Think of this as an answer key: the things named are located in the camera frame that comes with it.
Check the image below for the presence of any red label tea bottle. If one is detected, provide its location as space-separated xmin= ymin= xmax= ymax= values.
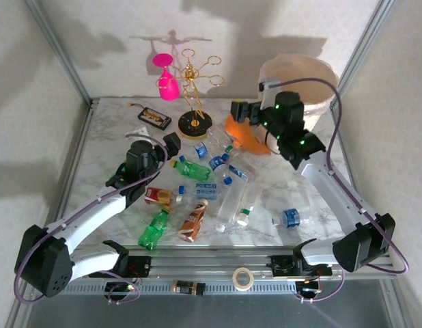
xmin=144 ymin=187 xmax=183 ymax=206

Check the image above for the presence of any green plastic bottle yellow cap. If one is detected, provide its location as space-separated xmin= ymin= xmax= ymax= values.
xmin=137 ymin=204 xmax=173 ymax=251
xmin=169 ymin=155 xmax=212 ymax=182

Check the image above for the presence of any light blue label water bottle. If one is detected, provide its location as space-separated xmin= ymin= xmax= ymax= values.
xmin=178 ymin=182 xmax=221 ymax=202

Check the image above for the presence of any dark blue label drink bottle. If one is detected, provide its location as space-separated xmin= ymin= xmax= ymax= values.
xmin=208 ymin=153 xmax=232 ymax=174

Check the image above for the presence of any brown coffee drink bottle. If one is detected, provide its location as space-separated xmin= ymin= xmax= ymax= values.
xmin=178 ymin=198 xmax=210 ymax=243

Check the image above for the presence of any clear bottle blue label cap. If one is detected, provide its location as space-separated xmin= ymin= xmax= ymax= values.
xmin=223 ymin=160 xmax=256 ymax=187

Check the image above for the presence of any large clear bottle blue cap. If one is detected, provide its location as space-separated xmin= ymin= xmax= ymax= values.
xmin=216 ymin=179 xmax=249 ymax=234

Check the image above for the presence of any crushed clear bottle blue label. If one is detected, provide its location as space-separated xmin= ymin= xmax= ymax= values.
xmin=271 ymin=204 xmax=323 ymax=229

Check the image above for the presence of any clear bottle green label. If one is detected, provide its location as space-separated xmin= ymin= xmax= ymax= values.
xmin=235 ymin=184 xmax=264 ymax=227

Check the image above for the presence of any white ribbed plastic bin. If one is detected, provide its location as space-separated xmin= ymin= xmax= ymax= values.
xmin=258 ymin=53 xmax=340 ymax=133

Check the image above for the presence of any translucent bin liner bag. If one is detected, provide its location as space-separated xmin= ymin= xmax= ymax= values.
xmin=258 ymin=53 xmax=340 ymax=115

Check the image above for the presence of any black battery pack gold label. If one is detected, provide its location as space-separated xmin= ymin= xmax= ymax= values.
xmin=126 ymin=101 xmax=173 ymax=131

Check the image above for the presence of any orange plastic object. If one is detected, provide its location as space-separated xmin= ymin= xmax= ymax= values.
xmin=224 ymin=115 xmax=272 ymax=156

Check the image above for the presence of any clear bottle blue white label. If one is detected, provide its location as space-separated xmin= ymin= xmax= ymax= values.
xmin=193 ymin=124 xmax=231 ymax=160

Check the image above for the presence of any pink plastic wine glass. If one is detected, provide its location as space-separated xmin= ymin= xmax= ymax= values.
xmin=152 ymin=53 xmax=180 ymax=103

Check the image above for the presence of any black gold cylinder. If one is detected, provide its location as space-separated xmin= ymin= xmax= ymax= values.
xmin=172 ymin=279 xmax=207 ymax=297

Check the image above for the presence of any beige tape roll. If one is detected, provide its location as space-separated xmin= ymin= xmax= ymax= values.
xmin=231 ymin=267 xmax=255 ymax=292

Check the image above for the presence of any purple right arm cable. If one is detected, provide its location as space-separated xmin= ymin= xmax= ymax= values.
xmin=272 ymin=77 xmax=410 ymax=274

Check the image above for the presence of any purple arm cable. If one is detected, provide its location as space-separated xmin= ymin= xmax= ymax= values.
xmin=13 ymin=133 xmax=169 ymax=305
xmin=272 ymin=77 xmax=410 ymax=274

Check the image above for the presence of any gold wire rack black base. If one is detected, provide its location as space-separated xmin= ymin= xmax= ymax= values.
xmin=156 ymin=48 xmax=225 ymax=141

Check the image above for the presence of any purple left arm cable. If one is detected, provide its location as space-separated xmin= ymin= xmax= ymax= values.
xmin=13 ymin=133 xmax=169 ymax=305

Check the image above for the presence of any aluminium frame post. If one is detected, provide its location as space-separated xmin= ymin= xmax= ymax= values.
xmin=330 ymin=0 xmax=393 ymax=109
xmin=25 ymin=0 xmax=92 ymax=103

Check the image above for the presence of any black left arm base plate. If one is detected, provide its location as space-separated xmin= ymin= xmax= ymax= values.
xmin=89 ymin=255 xmax=153 ymax=278

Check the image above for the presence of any aluminium mounting rail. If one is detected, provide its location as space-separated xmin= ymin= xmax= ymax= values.
xmin=87 ymin=254 xmax=398 ymax=283

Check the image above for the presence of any grey slotted cable duct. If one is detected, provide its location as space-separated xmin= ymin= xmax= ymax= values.
xmin=36 ymin=282 xmax=335 ymax=297

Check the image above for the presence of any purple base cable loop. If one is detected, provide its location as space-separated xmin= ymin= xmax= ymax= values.
xmin=101 ymin=269 xmax=142 ymax=305
xmin=294 ymin=269 xmax=347 ymax=303

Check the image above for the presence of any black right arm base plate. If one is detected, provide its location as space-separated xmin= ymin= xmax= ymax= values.
xmin=269 ymin=254 xmax=333 ymax=277

